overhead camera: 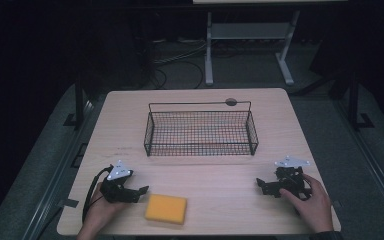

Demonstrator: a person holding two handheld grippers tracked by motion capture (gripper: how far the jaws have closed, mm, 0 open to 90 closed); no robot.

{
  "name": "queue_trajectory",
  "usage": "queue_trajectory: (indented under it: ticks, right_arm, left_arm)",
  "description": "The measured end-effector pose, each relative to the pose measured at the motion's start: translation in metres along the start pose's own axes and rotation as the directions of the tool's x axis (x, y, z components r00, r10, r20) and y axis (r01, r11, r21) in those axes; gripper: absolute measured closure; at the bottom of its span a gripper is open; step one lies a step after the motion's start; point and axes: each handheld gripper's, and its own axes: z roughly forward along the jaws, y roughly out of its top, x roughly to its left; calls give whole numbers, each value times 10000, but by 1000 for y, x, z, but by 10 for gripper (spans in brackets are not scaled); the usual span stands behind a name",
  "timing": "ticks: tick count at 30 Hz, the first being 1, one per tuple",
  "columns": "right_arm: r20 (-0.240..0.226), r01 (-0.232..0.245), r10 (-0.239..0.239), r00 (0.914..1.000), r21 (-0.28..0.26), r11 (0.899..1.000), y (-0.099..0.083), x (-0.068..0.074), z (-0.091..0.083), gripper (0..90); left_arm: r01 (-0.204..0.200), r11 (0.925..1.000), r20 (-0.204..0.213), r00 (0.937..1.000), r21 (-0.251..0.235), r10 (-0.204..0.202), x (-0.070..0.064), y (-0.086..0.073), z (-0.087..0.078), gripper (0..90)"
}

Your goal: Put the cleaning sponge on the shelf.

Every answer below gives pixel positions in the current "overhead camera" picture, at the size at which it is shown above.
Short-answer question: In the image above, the person's left hand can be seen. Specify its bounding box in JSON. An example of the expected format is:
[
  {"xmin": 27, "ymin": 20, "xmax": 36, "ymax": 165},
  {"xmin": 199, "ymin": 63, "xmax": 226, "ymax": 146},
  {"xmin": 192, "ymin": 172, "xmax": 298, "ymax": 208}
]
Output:
[{"xmin": 82, "ymin": 182, "xmax": 129, "ymax": 235}]

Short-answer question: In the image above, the black wire basket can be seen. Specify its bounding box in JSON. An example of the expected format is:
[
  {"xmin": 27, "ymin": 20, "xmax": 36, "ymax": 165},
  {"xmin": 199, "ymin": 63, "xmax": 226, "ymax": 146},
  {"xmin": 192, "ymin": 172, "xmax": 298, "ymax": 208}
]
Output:
[{"xmin": 143, "ymin": 100, "xmax": 260, "ymax": 158}]

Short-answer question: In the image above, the white metal stand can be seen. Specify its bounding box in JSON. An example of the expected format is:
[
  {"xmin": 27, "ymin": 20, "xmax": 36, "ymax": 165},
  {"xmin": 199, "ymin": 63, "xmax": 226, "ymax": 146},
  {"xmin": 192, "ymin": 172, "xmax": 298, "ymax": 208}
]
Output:
[{"xmin": 204, "ymin": 9, "xmax": 302, "ymax": 87}]

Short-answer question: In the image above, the bundle of floor cables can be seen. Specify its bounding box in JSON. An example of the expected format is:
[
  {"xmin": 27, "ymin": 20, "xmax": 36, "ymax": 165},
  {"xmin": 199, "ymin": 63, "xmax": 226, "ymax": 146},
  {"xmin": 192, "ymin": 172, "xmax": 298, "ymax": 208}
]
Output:
[{"xmin": 143, "ymin": 38, "xmax": 211, "ymax": 90}]

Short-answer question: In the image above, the metal floor rail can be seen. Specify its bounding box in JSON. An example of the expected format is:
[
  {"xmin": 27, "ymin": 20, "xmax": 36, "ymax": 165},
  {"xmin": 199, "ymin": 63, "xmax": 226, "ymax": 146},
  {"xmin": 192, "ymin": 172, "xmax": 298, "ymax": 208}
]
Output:
[
  {"xmin": 333, "ymin": 98, "xmax": 384, "ymax": 233},
  {"xmin": 21, "ymin": 98, "xmax": 96, "ymax": 240}
]

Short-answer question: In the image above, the black metal stand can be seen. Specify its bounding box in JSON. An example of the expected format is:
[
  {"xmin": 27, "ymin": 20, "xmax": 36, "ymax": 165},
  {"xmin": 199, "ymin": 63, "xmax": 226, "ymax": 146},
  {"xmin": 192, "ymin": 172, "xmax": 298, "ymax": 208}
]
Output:
[
  {"xmin": 62, "ymin": 74, "xmax": 95, "ymax": 132},
  {"xmin": 329, "ymin": 71, "xmax": 376, "ymax": 132}
]

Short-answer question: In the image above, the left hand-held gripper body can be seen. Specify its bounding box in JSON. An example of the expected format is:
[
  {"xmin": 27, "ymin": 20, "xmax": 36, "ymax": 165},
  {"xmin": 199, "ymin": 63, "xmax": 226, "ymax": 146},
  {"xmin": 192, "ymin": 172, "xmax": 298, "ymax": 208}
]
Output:
[{"xmin": 99, "ymin": 159, "xmax": 139, "ymax": 204}]

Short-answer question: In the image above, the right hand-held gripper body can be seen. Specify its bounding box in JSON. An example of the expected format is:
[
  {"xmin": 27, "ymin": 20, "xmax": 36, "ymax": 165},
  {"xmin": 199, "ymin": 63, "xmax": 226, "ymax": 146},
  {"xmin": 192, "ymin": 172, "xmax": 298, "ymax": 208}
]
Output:
[{"xmin": 273, "ymin": 155, "xmax": 313, "ymax": 202}]

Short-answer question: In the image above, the person's right hand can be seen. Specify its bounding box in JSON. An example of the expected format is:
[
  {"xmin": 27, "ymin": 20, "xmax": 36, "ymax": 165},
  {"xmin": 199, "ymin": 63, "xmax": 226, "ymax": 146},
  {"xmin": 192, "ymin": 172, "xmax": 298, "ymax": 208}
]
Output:
[{"xmin": 278, "ymin": 173, "xmax": 335, "ymax": 234}]

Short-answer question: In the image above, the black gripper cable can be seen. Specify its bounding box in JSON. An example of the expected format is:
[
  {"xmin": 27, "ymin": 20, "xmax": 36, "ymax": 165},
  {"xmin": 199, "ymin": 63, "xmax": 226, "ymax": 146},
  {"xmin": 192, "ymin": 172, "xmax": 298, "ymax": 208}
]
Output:
[{"xmin": 81, "ymin": 164, "xmax": 115, "ymax": 224}]

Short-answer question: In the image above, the yellow sponge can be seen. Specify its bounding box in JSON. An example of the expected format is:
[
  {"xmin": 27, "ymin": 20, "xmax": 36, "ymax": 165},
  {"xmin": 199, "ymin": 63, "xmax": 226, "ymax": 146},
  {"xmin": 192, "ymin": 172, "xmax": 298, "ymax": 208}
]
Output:
[{"xmin": 144, "ymin": 193, "xmax": 188, "ymax": 226}]

